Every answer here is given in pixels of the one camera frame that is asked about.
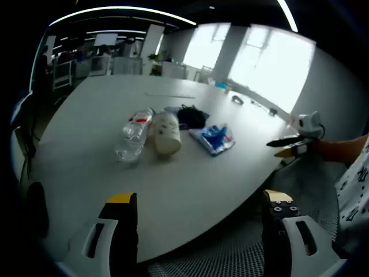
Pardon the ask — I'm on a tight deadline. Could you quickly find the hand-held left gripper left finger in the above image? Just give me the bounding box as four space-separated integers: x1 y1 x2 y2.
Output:
56 192 140 277

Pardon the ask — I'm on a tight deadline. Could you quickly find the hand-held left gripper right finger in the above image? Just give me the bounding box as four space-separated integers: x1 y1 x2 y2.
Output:
261 189 348 277

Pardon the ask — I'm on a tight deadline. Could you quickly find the blue tissue packet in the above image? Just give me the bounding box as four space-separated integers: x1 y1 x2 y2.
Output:
189 123 236 157

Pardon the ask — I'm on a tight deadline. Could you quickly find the clear plastic water bottle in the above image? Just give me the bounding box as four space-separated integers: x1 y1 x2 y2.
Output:
114 107 156 164

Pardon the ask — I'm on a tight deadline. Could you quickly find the white paper cup green print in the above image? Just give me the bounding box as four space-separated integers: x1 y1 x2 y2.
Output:
149 111 182 156

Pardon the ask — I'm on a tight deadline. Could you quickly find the wide bright window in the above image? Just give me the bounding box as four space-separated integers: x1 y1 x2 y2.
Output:
229 24 317 117

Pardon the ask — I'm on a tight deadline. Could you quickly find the white patterned shirt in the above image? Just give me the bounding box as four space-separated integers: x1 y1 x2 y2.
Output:
331 135 369 257

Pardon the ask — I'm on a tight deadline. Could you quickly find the short ceiling light strip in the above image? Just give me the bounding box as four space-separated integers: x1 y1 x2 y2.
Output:
277 0 299 33

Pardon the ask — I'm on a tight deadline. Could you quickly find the narrow bright window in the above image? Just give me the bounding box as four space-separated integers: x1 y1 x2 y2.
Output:
183 23 232 70

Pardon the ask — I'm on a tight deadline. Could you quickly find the long ceiling light strip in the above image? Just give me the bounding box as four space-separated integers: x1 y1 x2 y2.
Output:
48 6 197 27

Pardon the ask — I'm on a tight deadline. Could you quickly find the thin black cable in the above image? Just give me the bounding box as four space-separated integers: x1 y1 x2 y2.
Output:
11 95 40 181

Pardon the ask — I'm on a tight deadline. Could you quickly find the white frame office chair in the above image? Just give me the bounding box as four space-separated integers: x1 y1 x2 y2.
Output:
52 60 73 89

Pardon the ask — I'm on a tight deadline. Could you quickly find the wall-mounted display screen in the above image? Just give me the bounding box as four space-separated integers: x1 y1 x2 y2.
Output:
94 33 119 47

